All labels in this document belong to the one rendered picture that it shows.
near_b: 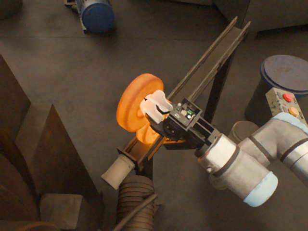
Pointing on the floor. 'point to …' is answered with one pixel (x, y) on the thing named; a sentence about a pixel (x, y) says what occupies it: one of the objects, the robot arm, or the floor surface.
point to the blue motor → (96, 15)
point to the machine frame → (44, 144)
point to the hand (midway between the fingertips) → (141, 98)
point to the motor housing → (141, 219)
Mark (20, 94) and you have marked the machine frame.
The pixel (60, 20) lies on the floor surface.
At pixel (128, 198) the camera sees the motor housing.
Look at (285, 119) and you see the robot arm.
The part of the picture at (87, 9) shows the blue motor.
